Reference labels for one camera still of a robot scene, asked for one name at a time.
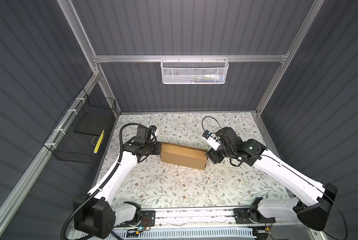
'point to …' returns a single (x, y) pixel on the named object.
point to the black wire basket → (77, 136)
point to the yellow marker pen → (97, 146)
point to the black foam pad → (93, 122)
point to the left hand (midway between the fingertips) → (159, 147)
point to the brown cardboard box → (183, 156)
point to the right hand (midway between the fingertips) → (212, 149)
